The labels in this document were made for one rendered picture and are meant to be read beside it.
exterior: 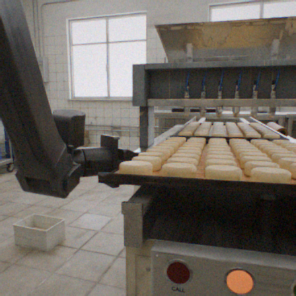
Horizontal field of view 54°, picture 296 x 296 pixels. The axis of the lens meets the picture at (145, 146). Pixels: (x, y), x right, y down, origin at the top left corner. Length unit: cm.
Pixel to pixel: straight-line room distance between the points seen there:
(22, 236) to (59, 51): 366
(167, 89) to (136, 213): 84
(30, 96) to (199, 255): 29
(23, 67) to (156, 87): 90
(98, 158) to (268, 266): 33
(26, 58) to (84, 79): 481
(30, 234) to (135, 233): 187
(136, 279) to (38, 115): 29
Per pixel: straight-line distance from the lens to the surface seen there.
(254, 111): 114
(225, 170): 40
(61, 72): 530
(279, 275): 43
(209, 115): 363
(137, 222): 41
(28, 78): 35
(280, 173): 41
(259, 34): 116
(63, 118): 50
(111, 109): 481
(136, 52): 479
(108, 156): 56
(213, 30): 115
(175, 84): 118
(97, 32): 513
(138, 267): 48
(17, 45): 33
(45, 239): 219
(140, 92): 112
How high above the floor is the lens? 105
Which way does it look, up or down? 9 degrees down
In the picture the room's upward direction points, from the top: straight up
